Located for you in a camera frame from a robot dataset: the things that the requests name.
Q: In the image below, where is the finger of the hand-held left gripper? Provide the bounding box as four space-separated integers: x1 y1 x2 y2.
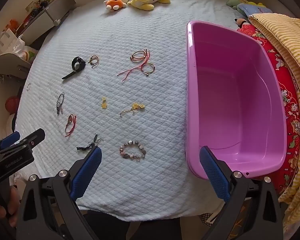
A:
0 131 21 149
16 129 46 149

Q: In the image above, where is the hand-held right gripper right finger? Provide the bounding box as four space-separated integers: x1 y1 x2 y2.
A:
199 145 284 240

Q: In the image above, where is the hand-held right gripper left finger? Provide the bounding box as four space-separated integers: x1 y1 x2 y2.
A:
16 146 103 240

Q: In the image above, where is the black cord charm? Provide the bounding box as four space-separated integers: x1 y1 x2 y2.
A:
76 133 103 152

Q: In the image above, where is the red cord bracelet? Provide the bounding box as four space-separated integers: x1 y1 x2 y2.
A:
65 114 77 138

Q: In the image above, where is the black cord keychain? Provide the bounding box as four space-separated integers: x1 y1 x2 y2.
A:
56 92 66 116

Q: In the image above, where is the pink beaded bracelet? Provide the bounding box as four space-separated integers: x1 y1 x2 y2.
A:
119 140 147 161

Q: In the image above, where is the pink plastic basin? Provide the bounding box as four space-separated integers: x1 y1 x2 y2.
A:
186 21 287 180

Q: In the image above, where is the black wristwatch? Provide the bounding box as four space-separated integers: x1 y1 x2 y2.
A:
61 56 86 80

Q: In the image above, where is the gold flower chain bracelet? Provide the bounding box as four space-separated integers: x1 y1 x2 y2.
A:
119 102 146 118

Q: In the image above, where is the brown bracelet with red cords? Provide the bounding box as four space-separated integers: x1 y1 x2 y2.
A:
117 62 155 81

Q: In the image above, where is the brown cord bracelet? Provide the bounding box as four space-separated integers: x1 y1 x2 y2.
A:
130 50 150 62

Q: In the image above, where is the person's left hand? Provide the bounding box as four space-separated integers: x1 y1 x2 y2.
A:
0 187 19 230

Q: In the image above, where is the red net ball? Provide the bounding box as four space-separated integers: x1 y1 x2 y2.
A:
5 96 20 114

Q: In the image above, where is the grey chair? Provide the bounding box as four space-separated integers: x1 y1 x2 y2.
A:
0 52 32 81

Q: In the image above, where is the light blue quilted blanket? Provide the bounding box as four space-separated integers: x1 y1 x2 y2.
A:
13 0 241 222

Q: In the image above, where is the white plastic bag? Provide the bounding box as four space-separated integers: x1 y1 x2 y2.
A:
13 36 38 62

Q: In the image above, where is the white paper bag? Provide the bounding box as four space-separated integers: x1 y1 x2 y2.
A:
0 27 18 56

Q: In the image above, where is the red printed blanket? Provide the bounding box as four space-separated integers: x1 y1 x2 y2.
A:
236 24 300 196

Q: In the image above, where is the grey bedside shelf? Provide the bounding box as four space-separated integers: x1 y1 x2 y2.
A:
17 0 77 46

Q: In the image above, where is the panda plush toy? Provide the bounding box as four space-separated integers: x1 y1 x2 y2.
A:
234 17 251 29

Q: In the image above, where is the orange white plush toy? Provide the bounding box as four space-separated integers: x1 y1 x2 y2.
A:
106 0 131 13

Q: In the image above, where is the yellow striped blanket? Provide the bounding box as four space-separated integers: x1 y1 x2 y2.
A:
248 13 300 233

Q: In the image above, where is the blue printed pillow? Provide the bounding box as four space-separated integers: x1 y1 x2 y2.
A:
237 2 273 18

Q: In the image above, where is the green plush toy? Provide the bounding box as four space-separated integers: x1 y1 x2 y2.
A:
226 0 248 9

